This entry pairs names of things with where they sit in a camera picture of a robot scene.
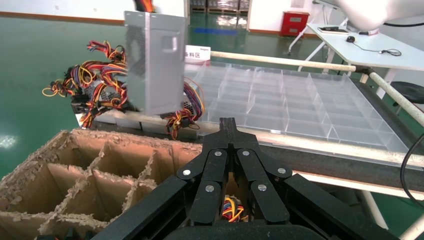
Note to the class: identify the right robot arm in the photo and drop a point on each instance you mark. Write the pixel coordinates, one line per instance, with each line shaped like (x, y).
(371, 11)

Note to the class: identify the red cabinet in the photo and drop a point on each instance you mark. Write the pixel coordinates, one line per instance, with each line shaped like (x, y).
(294, 23)

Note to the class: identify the white desk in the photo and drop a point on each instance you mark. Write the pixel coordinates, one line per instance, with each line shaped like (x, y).
(371, 54)

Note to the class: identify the white pipe rail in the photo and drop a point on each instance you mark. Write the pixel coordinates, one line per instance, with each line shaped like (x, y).
(364, 187)
(281, 61)
(314, 140)
(397, 96)

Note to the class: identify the cardboard box with dividers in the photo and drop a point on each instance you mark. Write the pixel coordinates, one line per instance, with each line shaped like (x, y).
(82, 185)

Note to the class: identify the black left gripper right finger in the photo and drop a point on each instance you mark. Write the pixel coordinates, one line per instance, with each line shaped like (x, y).
(255, 172)

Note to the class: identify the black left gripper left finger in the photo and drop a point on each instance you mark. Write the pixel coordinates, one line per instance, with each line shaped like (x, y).
(212, 172)

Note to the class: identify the black chair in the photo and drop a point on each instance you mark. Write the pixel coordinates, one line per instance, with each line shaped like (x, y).
(409, 91)

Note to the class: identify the white pipe leg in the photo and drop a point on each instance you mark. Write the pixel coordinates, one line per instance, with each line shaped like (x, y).
(374, 208)

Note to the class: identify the white sign with red text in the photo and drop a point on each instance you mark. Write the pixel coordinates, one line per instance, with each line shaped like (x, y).
(198, 53)

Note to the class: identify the black conveyor frame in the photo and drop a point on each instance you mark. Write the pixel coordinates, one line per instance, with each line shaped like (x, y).
(331, 162)

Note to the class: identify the dark flat tablet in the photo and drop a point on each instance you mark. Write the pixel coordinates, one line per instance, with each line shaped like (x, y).
(333, 30)

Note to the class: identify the clear plastic divided tray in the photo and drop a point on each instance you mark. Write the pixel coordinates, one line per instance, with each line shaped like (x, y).
(298, 99)

